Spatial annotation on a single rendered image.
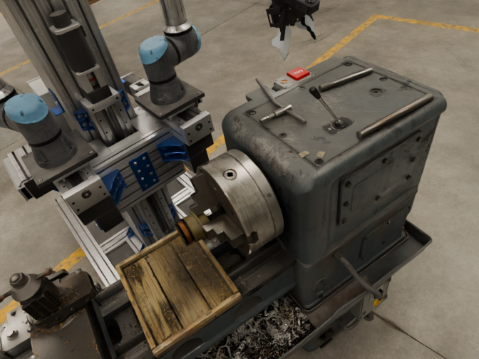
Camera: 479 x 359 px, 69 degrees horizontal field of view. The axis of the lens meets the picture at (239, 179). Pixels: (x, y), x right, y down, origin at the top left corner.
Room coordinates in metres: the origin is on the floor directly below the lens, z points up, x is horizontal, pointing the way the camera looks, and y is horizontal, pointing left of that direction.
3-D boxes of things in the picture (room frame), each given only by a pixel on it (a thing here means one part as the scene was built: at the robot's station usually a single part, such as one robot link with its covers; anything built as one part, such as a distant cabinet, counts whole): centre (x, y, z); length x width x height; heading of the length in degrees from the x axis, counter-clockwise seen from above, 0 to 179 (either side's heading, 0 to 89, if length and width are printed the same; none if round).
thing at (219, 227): (0.63, 0.06, 1.09); 0.12 x 0.11 x 0.05; 25
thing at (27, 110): (1.09, 0.65, 1.33); 0.13 x 0.12 x 0.14; 53
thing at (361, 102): (0.93, -0.33, 1.06); 0.59 x 0.48 x 0.39; 115
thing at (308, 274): (0.93, -0.33, 0.43); 0.60 x 0.48 x 0.86; 115
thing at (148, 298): (0.63, 0.28, 0.89); 0.36 x 0.30 x 0.04; 25
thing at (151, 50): (1.35, 0.22, 1.33); 0.13 x 0.12 x 0.14; 132
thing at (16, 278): (0.56, 0.62, 1.17); 0.04 x 0.04 x 0.03
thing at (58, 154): (1.09, 0.64, 1.21); 0.15 x 0.15 x 0.10
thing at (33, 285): (0.56, 0.62, 1.13); 0.08 x 0.08 x 0.03
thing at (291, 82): (1.12, -0.27, 1.23); 0.13 x 0.08 x 0.05; 115
